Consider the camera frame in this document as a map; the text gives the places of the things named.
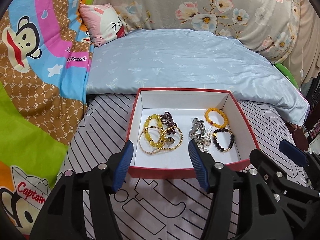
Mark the pink rabbit pillow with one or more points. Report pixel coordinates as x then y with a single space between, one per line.
103 23

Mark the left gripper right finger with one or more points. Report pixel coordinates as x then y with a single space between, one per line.
259 214

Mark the silver filigree pendant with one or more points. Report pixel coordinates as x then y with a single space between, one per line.
204 141

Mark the red cardboard box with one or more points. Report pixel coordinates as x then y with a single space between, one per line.
232 137

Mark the beige curtain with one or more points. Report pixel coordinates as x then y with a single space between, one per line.
303 62

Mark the light blue blanket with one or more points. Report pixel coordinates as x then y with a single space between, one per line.
182 58

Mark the rose gold bangle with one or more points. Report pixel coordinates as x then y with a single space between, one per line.
156 146

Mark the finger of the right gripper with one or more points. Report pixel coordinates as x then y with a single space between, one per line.
300 204
306 160

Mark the grey lined bed sheet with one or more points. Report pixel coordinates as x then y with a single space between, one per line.
162 209

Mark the cartoon monkey colourful quilt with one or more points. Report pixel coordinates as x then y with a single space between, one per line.
46 55

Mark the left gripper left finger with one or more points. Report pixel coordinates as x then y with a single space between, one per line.
62 215

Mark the green plastic object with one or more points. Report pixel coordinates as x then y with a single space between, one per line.
286 73

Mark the grey floral duvet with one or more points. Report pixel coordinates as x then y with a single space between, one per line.
268 27

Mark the silver blue dial wristwatch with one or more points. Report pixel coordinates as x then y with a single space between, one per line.
198 130

